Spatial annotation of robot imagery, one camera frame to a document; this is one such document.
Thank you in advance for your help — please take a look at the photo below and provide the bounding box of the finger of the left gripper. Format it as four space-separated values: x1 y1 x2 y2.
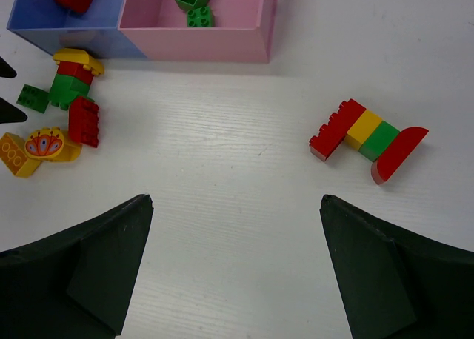
0 98 27 124
0 58 17 78

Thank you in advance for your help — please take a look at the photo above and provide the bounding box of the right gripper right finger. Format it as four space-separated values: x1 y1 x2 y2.
320 195 473 338

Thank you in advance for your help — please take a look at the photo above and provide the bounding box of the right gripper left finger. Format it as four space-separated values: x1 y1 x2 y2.
1 194 153 338

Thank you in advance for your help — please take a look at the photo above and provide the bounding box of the green curved lego brick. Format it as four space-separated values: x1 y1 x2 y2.
16 84 49 114

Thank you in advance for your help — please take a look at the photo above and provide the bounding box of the red lego brick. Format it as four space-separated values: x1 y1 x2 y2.
68 96 99 148

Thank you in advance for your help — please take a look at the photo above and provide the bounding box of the red yellow green lego assembly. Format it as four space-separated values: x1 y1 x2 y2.
308 99 429 185

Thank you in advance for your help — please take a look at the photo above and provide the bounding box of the small green lego brick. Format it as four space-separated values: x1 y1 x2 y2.
186 6 214 28

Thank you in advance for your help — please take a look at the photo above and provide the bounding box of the yellow flat lego brick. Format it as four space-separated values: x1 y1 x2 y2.
1 132 41 178

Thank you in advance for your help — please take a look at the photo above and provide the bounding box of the yellow printed round lego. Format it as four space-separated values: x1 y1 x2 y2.
24 127 82 162

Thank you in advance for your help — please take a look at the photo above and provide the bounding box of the large blue container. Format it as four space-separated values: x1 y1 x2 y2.
7 0 145 58

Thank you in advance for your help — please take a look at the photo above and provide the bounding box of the yellow red green lego stack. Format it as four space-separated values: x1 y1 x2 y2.
48 48 104 110

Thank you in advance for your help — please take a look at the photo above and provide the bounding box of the pink container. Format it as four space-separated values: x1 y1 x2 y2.
119 0 278 63

